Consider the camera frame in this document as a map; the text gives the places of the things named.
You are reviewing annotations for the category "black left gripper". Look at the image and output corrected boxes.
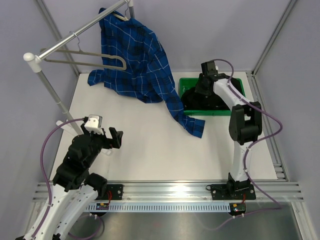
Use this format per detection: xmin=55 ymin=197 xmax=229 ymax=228
xmin=81 ymin=123 xmax=123 ymax=168

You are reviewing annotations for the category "black button shirt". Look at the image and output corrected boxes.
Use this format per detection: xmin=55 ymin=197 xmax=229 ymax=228
xmin=181 ymin=73 xmax=230 ymax=111

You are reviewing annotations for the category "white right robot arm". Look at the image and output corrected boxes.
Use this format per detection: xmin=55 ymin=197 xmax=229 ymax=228
xmin=195 ymin=60 xmax=262 ymax=201

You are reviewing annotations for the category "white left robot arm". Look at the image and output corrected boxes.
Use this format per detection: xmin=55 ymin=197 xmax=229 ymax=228
xmin=20 ymin=127 xmax=123 ymax=240

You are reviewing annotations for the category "blue plaid shirt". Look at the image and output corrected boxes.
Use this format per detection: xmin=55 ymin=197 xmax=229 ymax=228
xmin=87 ymin=14 xmax=205 ymax=138

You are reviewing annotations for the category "wooden hanger of blue shirt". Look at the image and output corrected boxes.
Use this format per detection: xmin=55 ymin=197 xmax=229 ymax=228
xmin=112 ymin=5 xmax=135 ymax=21

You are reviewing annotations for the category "green plastic tray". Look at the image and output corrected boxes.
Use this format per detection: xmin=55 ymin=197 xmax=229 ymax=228
xmin=179 ymin=78 xmax=231 ymax=116

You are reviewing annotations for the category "silver clothes rack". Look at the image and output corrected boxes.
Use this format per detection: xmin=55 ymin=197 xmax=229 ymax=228
xmin=22 ymin=0 xmax=135 ymax=156

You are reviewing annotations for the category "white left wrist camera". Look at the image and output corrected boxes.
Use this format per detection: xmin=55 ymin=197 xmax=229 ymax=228
xmin=84 ymin=114 xmax=104 ymax=135

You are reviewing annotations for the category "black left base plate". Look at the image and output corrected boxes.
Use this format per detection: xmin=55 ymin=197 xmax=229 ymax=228
xmin=99 ymin=184 xmax=124 ymax=201

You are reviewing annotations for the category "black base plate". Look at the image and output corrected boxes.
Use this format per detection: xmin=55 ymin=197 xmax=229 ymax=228
xmin=99 ymin=184 xmax=124 ymax=201
xmin=205 ymin=183 xmax=257 ymax=201

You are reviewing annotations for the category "aluminium mounting rail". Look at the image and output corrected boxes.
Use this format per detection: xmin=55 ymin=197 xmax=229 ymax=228
xmin=32 ymin=180 xmax=305 ymax=203

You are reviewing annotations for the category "white slotted cable duct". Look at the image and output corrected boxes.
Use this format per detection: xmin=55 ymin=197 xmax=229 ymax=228
xmin=84 ymin=202 xmax=231 ymax=213

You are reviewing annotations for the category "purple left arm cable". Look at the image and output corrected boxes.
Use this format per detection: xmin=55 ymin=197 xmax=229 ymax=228
xmin=29 ymin=118 xmax=104 ymax=240

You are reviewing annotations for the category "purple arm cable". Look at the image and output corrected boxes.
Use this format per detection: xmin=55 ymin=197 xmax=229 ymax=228
xmin=29 ymin=118 xmax=104 ymax=240
xmin=199 ymin=58 xmax=285 ymax=231

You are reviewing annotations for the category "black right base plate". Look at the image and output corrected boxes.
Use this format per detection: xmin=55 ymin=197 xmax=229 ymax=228
xmin=205 ymin=183 xmax=257 ymax=201

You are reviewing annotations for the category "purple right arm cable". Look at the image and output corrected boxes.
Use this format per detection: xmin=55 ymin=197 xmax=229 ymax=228
xmin=199 ymin=58 xmax=285 ymax=231

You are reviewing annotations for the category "aluminium frame post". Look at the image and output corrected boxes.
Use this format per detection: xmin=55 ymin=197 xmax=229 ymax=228
xmin=251 ymin=0 xmax=298 ymax=77

